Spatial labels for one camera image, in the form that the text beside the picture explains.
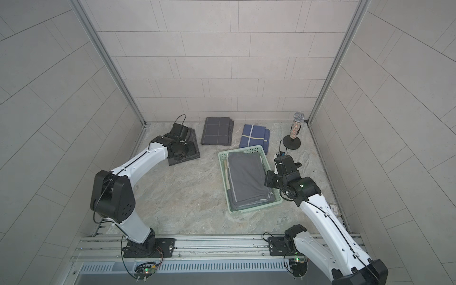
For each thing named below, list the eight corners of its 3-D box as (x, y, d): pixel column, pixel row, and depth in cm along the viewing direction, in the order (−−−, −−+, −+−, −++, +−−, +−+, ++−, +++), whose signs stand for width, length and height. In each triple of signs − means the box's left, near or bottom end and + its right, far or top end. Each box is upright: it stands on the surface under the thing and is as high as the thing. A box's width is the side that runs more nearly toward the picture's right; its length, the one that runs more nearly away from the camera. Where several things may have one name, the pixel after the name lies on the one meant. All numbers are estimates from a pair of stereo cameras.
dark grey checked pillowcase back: (201, 145, 107) (200, 143, 105) (205, 119, 121) (205, 117, 120) (233, 145, 107) (233, 143, 105) (233, 119, 121) (233, 117, 120)
